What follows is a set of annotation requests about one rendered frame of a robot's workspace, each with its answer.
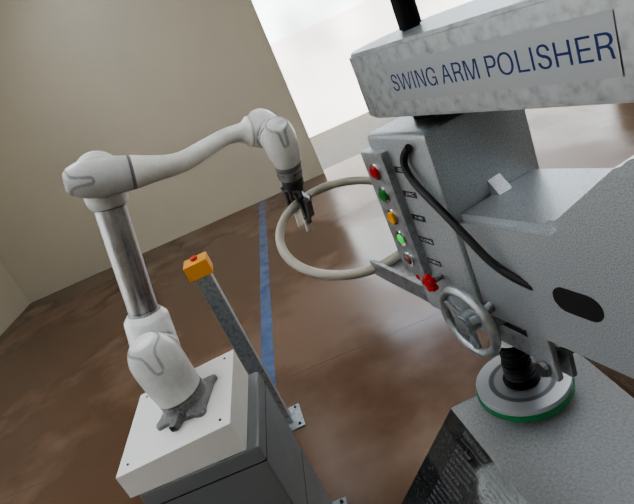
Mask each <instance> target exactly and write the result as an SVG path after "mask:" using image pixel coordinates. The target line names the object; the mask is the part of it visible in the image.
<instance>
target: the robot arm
mask: <svg viewBox="0 0 634 504"><path fill-rule="evenodd" d="M237 142H242V143H245V144H247V145H248V146H249V147H257V148H263V149H264V150H265V152H266V153H267V156H268V158H269V159H270V160H271V162H272V163H273V164H274V168H275V170H276V173H277V176H278V179H279V181H281V182H282V187H281V188H280V189H281V191H282V192H283V195H284V197H285V200H286V203H287V206H289V205H290V204H291V203H292V202H293V201H294V200H295V199H296V202H297V203H299V206H300V208H301V209H299V208H298V209H299V210H298V209H297V210H296V211H295V212H294V216H295V218H296V221H297V225H298V227H299V228H300V227H301V226H302V225H303V224H304V223H305V227H306V230H307V232H309V231H310V230H311V229H312V228H313V224H312V220H311V217H312V216H314V210H313V205H312V201H311V198H312V196H311V195H310V194H309V195H307V194H306V193H305V190H304V189H303V185H304V180H303V168H302V164H301V160H300V148H299V143H298V139H297V136H296V133H295V131H294V129H293V127H292V125H291V124H290V122H289V121H288V120H287V119H286V118H284V117H277V116H276V115H275V114H274V113H272V112H271V111H269V110H266V109H262V108H259V109H255V110H253V111H251V112H250V113H249V114H248V116H245V117H244V118H243V120H242V121H241V122H240V123H238V124H235V125H232V126H229V127H226V128H223V129H221V130H219V131H217V132H215V133H213V134H211V135H209V136H207V137H206V138H204V139H202V140H200V141H198V142H197V143H195V144H193V145H191V146H189V147H188V148H186V149H184V150H181V151H179V152H176V153H173V154H167V155H120V156H113V155H111V154H109V153H107V152H104V151H90V152H87V153H85V154H83V155H82V156H81V157H80V158H79V159H78V160H77V162H75V163H73V164H71V165H70V166H68V167H67V168H65V169H64V172H63V173H62V180H63V184H64V187H65V189H66V192H67V193H68V194H70V195H71V196H74V197H78V198H83V200H84V202H85V204H86V206H87V208H88V209H89V210H90V211H92V212H94V215H95V218H96V221H97V224H98V227H99V229H100V232H101V235H102V238H103V241H104V244H105V247H106V250H107V253H108V256H109V259H110V262H111V265H112V268H113V271H114V274H115V277H116V280H117V282H118V285H119V288H120V291H121V294H122V297H123V300H124V303H125V306H126V309H127V312H128V315H127V317H126V319H125V321H124V329H125V332H126V336H127V339H128V343H129V349H128V352H127V361H128V366H129V369H130V372H131V373H132V375H133V376H134V378H135V379H136V381H137V382H138V383H139V385H140V386H141V387H142V389H143V390H144V391H145V392H146V393H147V395H148V396H149V397H150V398H151V399H152V400H153V401H154V402H155V403H156V404H157V405H158V406H159V407H160V409H161V410H162V412H163V413H162V416H161V418H160V420H159V422H158V423H157V425H156V428H157V429H158V431H162V430H164V429H165V428H167V427H169V429H170V431H171V432H177V431H178V430H179V428H180V427H181V425H182V424H183V422H184V421H187V420H190V419H193V418H200V417H202V416H204V415H205V414H206V412H207V404H208V401H209V398H210V395H211V392H212V389H213V386H214V384H215V382H216V381H217V376H216V375H215V374H212V375H210V376H208V377H206V378H203V379H202V378H201V377H200V376H199V375H198V373H197V372H196V370H195V368H194V367H193V365H192V364H191V362H190V361H189V359H188V357H187V355H186V354H185V352H184V351H183V349H182V348H181V345H180V341H179V339H178V336H177V334H176V330H175V327H174V325H173V322H172V319H171V317H170V314H169V312H168V310H167V309H166V308H165V307H163V306H161V305H159V304H157V300H156V297H155V294H154V291H153V288H152V285H151V282H150V278H149V275H148V272H147V269H146V266H145V263H144V259H143V256H142V253H141V250H140V247H139V244H138V241H137V237H136V234H135V231H134V228H133V225H132V222H131V218H130V215H129V212H128V209H127V206H126V203H127V202H128V198H129V195H128V191H131V190H135V189H139V188H141V187H144V186H146V185H149V184H152V183H154V182H157V181H160V180H163V179H166V178H169V177H173V176H175V175H178V174H181V173H183V172H186V171H188V170H190V169H192V168H194V167H195V166H197V165H198V164H200V163H201V162H203V161H204V160H206V159H207V158H209V157H210V156H211V155H213V154H214V153H216V152H217V151H219V150H220V149H222V148H223V147H225V146H227V145H229V144H232V143H237ZM301 210H302V212H301ZM302 213H303V215H304V217H303V215H302Z"/></svg>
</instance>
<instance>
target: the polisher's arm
mask: <svg viewBox="0 0 634 504"><path fill-rule="evenodd" d="M411 151H412V146H411V145H410V144H406V145H405V146H404V148H403V149H402V151H401V154H400V166H401V169H402V171H403V174H404V176H405V177H406V179H407V180H408V182H409V183H410V184H411V185H412V187H413V188H414V189H415V190H416V191H417V192H418V193H419V194H420V196H421V197H422V198H423V199H424V200H425V201H426V202H427V203H428V204H429V205H430V206H431V207H432V208H433V209H434V210H435V211H436V212H437V213H438V214H439V215H440V216H441V217H442V218H443V219H444V220H445V221H446V222H447V223H448V224H449V225H450V226H451V227H452V228H453V230H454V231H455V232H456V233H457V234H458V235H459V236H460V237H461V238H462V239H463V241H464V244H465V247H466V250H467V253H468V256H469V259H470V262H471V265H472V268H473V271H474V274H475V277H476V281H477V284H478V287H479V290H480V293H481V296H482V299H483V302H484V303H485V302H487V301H489V302H491V303H492V304H493V305H494V307H495V311H494V312H493V313H491V314H490V315H492V316H495V317H497V318H499V319H501V320H504V321H506V322H508V323H510V324H512V325H515V326H517V327H519V328H521V329H524V330H526V332H527V336H528V339H529V343H530V346H531V349H532V353H533V356H534V359H535V362H536V361H543V362H544V363H546V364H547V365H548V367H549V368H550V372H551V376H550V378H552V379H554V380H556V381H558V382H560V381H562V380H563V378H564V377H563V374H562V370H561V366H560V363H559V359H558V356H557V352H556V348H555V345H554V343H555V344H557V345H559V346H562V347H564V348H566V349H568V350H571V351H573V352H575V353H577V354H579V355H582V356H584V357H586V358H588V359H591V360H593V361H595V362H597V363H600V364H602V365H604V366H606V367H608V368H611V369H613V370H615V371H617V372H620V373H622V374H624V375H626V376H629V377H631V378H633V379H634V155H633V156H632V157H630V158H629V159H627V160H626V161H624V162H623V163H621V164H620V165H618V166H617V167H615V168H564V169H532V170H531V171H529V172H527V173H526V174H524V175H523V176H521V177H519V178H518V179H516V180H515V181H513V182H511V183H510V185H511V186H512V188H510V189H509V190H507V191H506V192H504V193H502V194H501V195H490V196H489V197H487V198H486V199H484V200H482V201H481V202H479V203H478V204H476V205H474V206H473V207H471V208H470V209H468V210H466V211H465V212H463V213H462V214H461V216H462V219H463V220H462V221H460V222H458V221H457V220H456V219H455V218H454V217H453V216H452V215H451V214H450V213H449V212H448V211H447V210H446V209H445V208H444V207H443V206H442V205H441V204H440V203H439V202H438V201H437V200H436V199H435V198H434V197H433V196H432V195H431V194H430V193H429V192H428V191H427V190H426V189H425V188H424V187H423V186H422V185H421V184H420V182H419V181H418V180H417V179H416V178H415V176H414V175H413V173H412V172H411V170H410V168H409V165H408V155H409V153H410V152H411Z"/></svg>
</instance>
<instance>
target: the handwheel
mask: <svg viewBox="0 0 634 504"><path fill-rule="evenodd" d="M449 296H455V297H457V298H459V299H461V300H462V301H463V302H465V303H466V304H467V305H468V306H469V307H470V308H471V309H469V308H466V309H464V310H463V311H462V310H460V309H459V308H458V307H457V306H456V305H455V304H454V303H453V302H452V301H451V300H450V299H449V298H448V297H449ZM438 300H439V307H440V310H441V313H442V315H443V318H444V320H445V322H446V323H447V325H448V327H449V328H450V330H451V331H452V332H453V334H454V335H455V336H456V337H457V339H458V340H459V341H460V342H461V343H462V344H463V345H464V346H465V347H466V348H468V349H469V350H470V351H471V352H473V353H474V354H476V355H478V356H480V357H483V358H493V357H495V356H497V355H498V354H499V352H500V350H501V337H500V334H499V331H498V328H497V326H496V324H495V322H494V321H493V319H492V317H491V316H490V314H491V313H493V312H494V311H495V307H494V305H493V304H492V303H491V302H489V301H487V302H485V303H484V304H481V303H480V302H479V301H478V300H477V299H476V298H475V297H474V296H473V295H471V294H470V293H469V292H467V291H466V290H464V289H462V288H460V287H457V286H447V287H444V288H443V289H442V290H441V291H440V293H439V299H438ZM451 311H452V312H453V313H454V314H455V315H456V316H455V319H454V317H453V315H452V313H451ZM482 323H483V325H484V326H485V328H486V330H487V333H488V335H489V339H490V347H489V348H484V347H482V346H481V344H480V341H479V338H478V336H477V333H476V332H477V331H478V330H479V329H481V328H482ZM467 335H468V336H469V337H470V338H469V337H468V336H467Z"/></svg>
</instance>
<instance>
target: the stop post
mask: <svg viewBox="0 0 634 504"><path fill-rule="evenodd" d="M183 271H184V272H185V274H186V276H187V278H188V279H189V281H190V282H191V283H192V282H194V281H196V283H197V285H198V287H199V288H200V290H201V292H202V294H203V295H204V297H205V299H206V301H207V302H208V304H209V306H210V308H211V309H212V311H213V313H214V315H215V316H216V318H217V320H218V322H219V323H220V325H221V327H222V329H223V330H224V332H225V334H226V335H227V337H228V339H229V341H230V342H231V344H232V346H233V348H234V349H235V351H236V353H237V355H238V356H239V358H240V360H241V362H242V363H243V365H244V367H245V369H246V370H247V372H248V374H249V375H250V374H252V373H254V372H258V373H259V374H260V376H261V377H262V379H263V381H265V384H266V386H267V388H268V390H269V392H270V393H271V395H272V397H273V399H274V400H275V402H276V404H277V406H278V407H279V409H280V411H281V413H282V415H283V416H284V418H285V420H286V422H287V423H288V425H289V427H290V429H291V431H292V432H294V431H296V430H298V429H300V428H302V427H304V426H306V425H305V421H304V418H303V415H302V412H301V409H300V405H299V403H297V404H295V405H293V406H291V407H289V408H287V406H286V404H285V403H284V401H283V399H282V397H281V395H280V394H279V392H278V390H277V388H276V386H275V385H274V383H273V381H272V379H271V377H270V376H269V374H268V372H267V370H266V368H265V367H264V365H263V363H262V361H261V359H260V358H259V356H258V354H257V352H256V350H255V349H254V347H253V345H252V343H251V341H250V340H249V338H248V336H247V334H246V332H245V331H244V329H243V327H242V325H241V323H240V322H239V320H238V318H237V316H236V314H235V313H234V311H233V309H232V307H231V305H230V304H229V302H228V300H227V298H226V296H225V295H224V293H223V291H222V289H221V287H220V286H219V284H218V282H217V280H216V278H215V277H214V275H213V263H212V262H211V260H210V258H209V256H208V254H207V253H206V251H205V252H203V253H201V254H198V255H197V258H196V259H195V260H193V261H190V260H189V259H188V260H186V261H184V265H183Z"/></svg>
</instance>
